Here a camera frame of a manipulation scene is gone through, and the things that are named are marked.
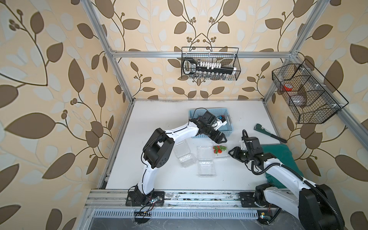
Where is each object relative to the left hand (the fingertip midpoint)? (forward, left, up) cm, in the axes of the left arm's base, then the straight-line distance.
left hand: (221, 135), depth 86 cm
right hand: (-8, -6, -8) cm, 13 cm away
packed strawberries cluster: (-4, 0, -10) cm, 11 cm away
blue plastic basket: (+13, -8, -11) cm, 19 cm away
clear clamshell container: (-9, +22, -13) cm, 27 cm away
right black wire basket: (+8, -44, +23) cm, 50 cm away
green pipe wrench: (+13, -31, -10) cm, 35 cm away
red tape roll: (+19, -38, +21) cm, 47 cm away
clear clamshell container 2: (-15, +8, -13) cm, 21 cm away
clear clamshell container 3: (-7, -3, -11) cm, 14 cm away
